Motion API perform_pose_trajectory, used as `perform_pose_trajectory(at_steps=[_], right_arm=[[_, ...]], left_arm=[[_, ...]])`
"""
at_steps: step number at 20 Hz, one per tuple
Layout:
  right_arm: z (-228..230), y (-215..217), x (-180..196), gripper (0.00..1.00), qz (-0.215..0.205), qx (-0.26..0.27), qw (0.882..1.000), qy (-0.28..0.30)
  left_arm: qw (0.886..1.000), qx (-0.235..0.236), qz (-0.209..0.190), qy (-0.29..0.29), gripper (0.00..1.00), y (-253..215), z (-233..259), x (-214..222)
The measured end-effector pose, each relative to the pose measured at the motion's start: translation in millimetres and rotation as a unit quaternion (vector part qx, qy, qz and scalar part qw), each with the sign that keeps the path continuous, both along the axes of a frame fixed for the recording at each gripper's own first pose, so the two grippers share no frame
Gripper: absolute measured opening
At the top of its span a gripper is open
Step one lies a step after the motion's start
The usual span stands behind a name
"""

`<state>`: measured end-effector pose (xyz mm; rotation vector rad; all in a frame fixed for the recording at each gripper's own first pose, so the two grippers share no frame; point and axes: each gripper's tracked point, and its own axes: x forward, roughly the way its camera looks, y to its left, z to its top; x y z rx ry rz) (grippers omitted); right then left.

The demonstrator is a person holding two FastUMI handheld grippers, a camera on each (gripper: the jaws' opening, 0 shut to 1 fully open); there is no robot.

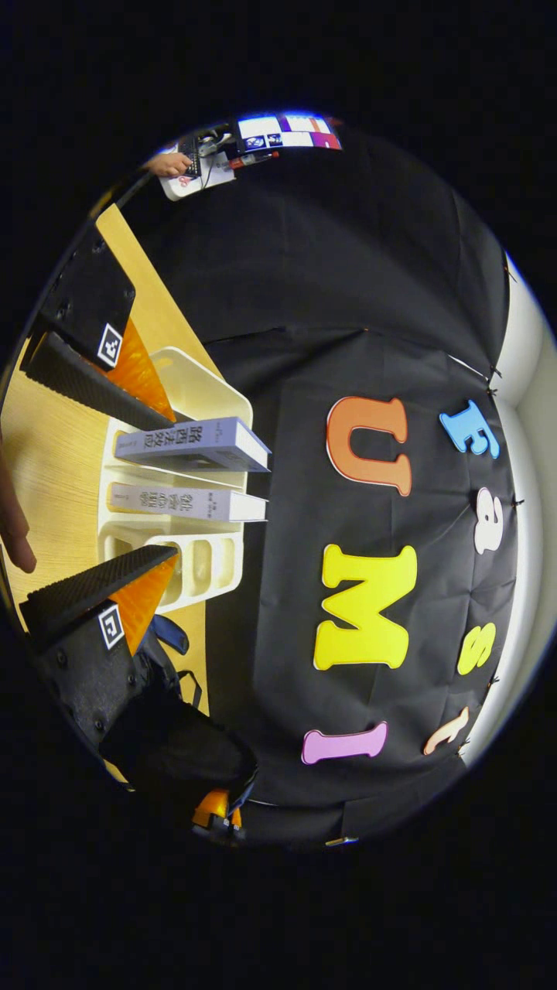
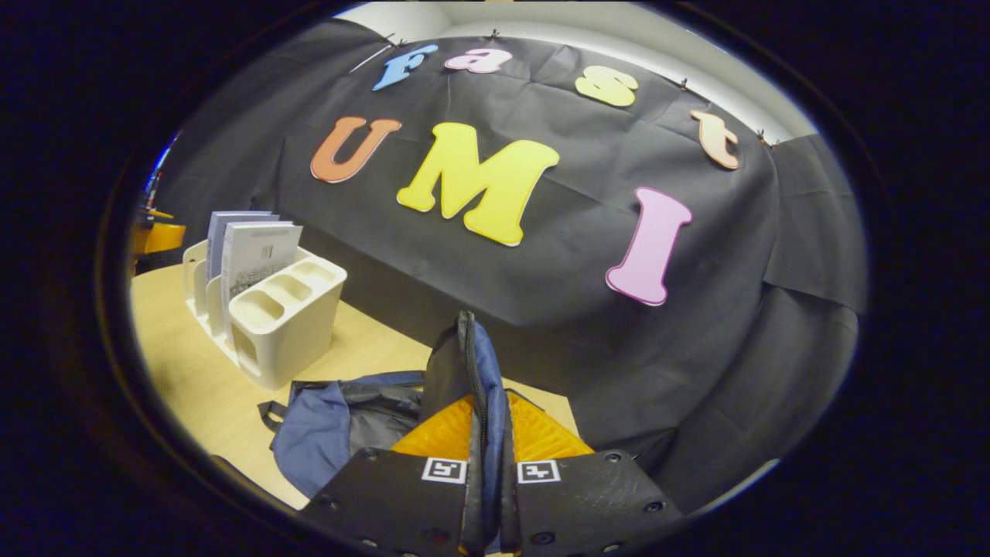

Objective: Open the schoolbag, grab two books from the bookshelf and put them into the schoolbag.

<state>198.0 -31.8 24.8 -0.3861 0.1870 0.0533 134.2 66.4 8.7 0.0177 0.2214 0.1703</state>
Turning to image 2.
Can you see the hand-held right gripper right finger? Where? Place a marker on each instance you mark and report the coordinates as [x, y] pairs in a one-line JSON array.
[[588, 503]]

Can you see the blue schoolbag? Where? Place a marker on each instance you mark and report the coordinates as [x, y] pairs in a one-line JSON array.
[[317, 433]]

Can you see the white book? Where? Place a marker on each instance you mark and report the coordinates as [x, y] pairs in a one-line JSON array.
[[255, 255]]

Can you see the black backdrop cloth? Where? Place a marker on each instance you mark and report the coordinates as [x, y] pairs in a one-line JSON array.
[[580, 232]]

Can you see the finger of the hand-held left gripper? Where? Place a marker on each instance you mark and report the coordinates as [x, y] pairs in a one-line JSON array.
[[158, 214], [158, 238]]

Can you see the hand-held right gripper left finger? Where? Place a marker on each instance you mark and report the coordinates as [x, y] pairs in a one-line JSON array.
[[387, 503]]

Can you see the white bookshelf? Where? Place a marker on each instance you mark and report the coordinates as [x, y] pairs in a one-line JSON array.
[[286, 340]]

